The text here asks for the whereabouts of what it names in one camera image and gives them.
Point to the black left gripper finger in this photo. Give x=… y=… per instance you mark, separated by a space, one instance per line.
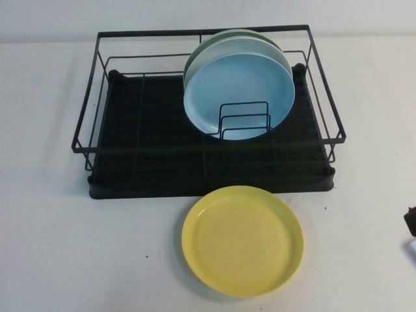
x=411 y=224

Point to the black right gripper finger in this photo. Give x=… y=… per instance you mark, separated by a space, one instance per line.
x=413 y=209

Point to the yellow round plate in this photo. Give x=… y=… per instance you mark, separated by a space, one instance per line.
x=242 y=242

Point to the light blue round plate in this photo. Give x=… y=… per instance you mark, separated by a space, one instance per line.
x=237 y=84

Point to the white round plate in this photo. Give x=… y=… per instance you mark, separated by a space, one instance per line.
x=247 y=45

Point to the green round plate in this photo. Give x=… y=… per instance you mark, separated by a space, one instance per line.
x=209 y=40

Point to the black plastic drip tray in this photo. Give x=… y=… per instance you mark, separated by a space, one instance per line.
x=146 y=182

